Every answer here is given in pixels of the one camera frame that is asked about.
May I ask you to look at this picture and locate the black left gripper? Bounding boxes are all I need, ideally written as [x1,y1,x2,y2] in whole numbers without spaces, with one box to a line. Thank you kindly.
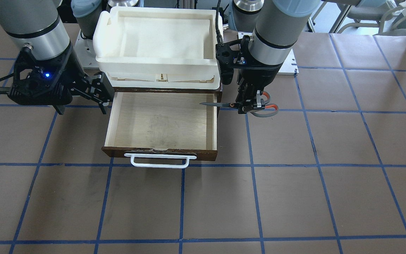
[215,36,281,114]

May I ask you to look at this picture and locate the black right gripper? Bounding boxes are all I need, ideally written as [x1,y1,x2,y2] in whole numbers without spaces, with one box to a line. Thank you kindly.
[8,43,115,115]

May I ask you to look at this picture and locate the wooden drawer with white handle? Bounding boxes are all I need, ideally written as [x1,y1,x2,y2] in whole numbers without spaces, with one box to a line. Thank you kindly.
[102,92,218,168]

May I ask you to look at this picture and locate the grey orange handled scissors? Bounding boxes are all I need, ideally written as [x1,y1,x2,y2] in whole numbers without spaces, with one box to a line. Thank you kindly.
[200,90,279,117]

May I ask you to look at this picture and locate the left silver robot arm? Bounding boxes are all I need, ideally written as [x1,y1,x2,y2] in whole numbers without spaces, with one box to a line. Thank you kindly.
[205,0,319,117]

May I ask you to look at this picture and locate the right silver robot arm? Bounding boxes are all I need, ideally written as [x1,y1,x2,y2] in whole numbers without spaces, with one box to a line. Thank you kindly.
[0,0,115,115]

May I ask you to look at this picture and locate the white foam tray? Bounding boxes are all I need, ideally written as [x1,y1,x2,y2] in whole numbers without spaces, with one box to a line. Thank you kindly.
[93,6,220,90]

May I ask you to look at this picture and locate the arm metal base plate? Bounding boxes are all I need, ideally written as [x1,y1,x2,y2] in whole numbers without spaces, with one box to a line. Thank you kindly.
[74,30,99,70]
[238,32,299,76]

